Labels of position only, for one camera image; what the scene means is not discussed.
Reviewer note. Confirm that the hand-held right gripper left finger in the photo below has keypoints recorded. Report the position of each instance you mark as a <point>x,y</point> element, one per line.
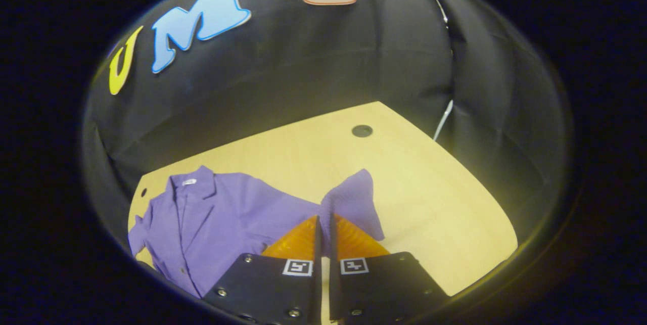
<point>317,289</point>

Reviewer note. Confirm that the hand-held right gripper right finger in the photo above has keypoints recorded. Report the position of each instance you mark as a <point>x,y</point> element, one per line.
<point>333,289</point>

